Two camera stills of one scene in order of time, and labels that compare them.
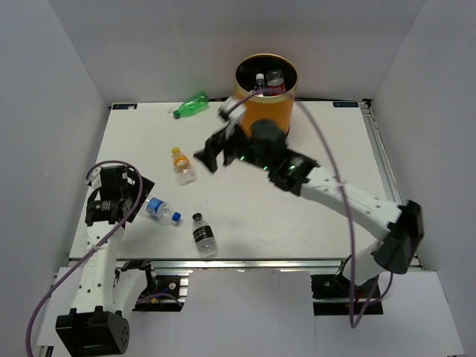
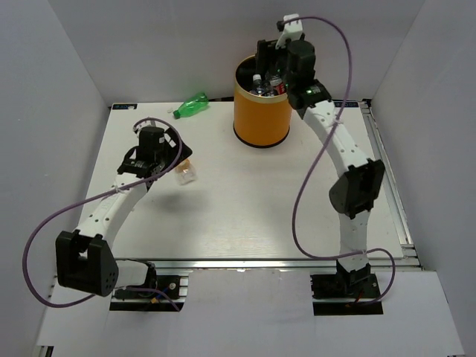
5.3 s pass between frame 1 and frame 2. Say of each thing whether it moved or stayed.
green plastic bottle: stayed
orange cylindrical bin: stayed
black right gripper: moved
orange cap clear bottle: stayed
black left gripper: moved
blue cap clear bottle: moved
